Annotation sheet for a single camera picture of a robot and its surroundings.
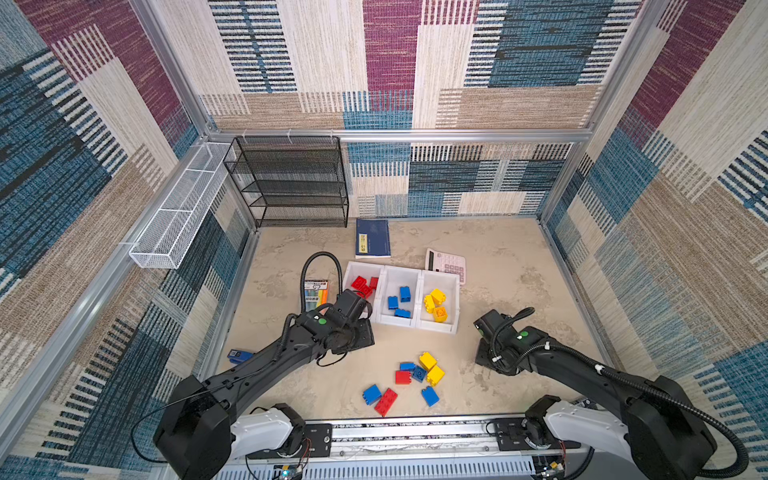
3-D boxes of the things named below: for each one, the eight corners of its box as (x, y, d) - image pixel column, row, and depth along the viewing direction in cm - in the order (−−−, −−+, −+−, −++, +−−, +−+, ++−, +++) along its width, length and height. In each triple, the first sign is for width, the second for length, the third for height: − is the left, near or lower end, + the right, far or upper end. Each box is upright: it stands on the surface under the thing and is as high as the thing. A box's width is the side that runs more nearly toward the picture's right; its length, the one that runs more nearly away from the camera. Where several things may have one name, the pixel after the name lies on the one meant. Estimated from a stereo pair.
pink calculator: (419, 273, 105) (419, 269, 103) (426, 251, 111) (426, 247, 109) (464, 284, 102) (465, 280, 100) (468, 261, 108) (469, 258, 106)
